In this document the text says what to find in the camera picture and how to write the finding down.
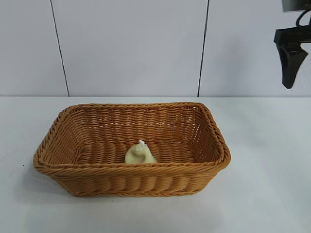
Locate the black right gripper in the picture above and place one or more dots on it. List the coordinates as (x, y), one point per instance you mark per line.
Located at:
(291, 36)

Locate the pale yellow egg yolk pastry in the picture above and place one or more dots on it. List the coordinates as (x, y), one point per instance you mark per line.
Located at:
(138, 155)

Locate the brown woven wicker basket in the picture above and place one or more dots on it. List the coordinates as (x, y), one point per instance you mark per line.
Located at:
(131, 174)

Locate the dark grey wrist camera box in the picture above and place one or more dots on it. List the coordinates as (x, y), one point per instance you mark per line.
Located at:
(296, 4)

